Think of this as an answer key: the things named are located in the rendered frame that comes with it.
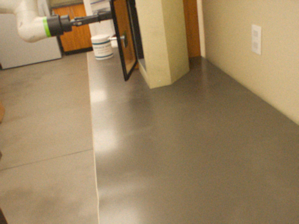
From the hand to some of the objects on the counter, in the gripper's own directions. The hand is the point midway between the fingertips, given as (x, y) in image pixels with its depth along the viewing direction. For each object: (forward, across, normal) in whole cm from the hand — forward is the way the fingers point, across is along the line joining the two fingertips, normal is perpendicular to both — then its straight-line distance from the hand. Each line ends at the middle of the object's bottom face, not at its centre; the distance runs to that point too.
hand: (106, 16), depth 144 cm
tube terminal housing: (+26, +9, +37) cm, 46 cm away
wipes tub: (-4, +70, +37) cm, 80 cm away
